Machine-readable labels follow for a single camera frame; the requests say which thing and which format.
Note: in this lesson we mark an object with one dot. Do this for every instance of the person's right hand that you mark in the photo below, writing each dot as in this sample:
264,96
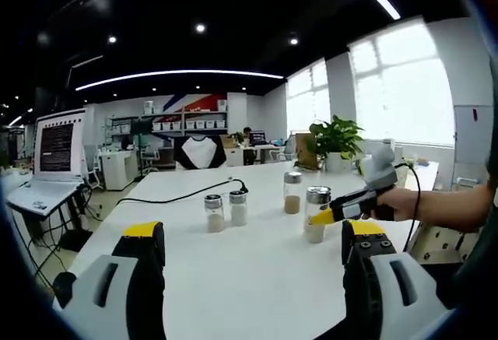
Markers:
406,204

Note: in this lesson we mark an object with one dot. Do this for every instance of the small cardboard box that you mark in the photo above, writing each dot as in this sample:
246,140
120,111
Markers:
226,141

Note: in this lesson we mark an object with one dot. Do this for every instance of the white desk cabinet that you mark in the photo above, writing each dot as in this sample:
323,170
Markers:
116,169

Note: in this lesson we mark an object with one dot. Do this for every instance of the white board panel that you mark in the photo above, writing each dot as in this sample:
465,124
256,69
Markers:
472,141

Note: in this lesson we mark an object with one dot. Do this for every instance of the curved ceiling light strip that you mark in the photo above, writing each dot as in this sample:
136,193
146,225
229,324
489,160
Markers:
175,73

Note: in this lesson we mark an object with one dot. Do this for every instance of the white laptop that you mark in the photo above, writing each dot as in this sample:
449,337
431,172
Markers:
56,147

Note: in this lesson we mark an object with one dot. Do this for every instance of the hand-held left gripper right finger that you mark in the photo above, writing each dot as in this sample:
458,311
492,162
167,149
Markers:
358,297

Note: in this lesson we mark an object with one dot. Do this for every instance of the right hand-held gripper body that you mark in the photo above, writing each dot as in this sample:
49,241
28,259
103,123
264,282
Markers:
383,172

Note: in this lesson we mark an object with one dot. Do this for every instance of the green potted plant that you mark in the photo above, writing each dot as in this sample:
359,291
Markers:
336,134

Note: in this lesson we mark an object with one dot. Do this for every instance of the person's dark green shirt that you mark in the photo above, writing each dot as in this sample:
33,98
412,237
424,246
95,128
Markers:
480,270

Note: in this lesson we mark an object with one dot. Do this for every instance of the shelf with white bins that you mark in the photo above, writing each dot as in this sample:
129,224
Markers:
194,124

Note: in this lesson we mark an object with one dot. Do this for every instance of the tall seasoning bottle brown powder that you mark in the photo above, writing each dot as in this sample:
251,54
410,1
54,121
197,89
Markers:
292,202

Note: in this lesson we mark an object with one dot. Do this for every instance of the narrow window with blinds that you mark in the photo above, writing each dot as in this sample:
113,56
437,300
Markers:
307,102

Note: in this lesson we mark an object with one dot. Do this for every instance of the white office desk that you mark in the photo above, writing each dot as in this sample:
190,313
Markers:
233,157

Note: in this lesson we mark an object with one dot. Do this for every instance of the black monitor on stand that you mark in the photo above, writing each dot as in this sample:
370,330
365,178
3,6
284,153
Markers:
141,126

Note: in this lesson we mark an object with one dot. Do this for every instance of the wide window with blinds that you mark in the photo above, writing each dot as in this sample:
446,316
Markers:
400,95

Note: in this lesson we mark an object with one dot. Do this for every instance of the white frame with holes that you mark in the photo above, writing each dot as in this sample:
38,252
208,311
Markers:
439,240

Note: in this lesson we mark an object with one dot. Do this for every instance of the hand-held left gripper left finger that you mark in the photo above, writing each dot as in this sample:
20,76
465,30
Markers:
146,293

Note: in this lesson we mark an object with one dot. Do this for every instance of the small seasoning bottle beige powder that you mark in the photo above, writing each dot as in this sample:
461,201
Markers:
214,221

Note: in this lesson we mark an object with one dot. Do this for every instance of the dark computer monitor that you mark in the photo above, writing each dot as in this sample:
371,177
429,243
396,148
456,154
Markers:
258,138

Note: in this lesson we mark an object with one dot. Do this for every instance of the small seasoning bottle white powder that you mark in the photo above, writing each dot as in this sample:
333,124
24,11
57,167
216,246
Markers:
238,213

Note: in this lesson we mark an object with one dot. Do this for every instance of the brown cardboard box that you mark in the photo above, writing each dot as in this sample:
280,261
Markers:
303,149

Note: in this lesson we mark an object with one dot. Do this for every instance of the tall seasoning bottle white grains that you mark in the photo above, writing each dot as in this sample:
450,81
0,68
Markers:
314,233

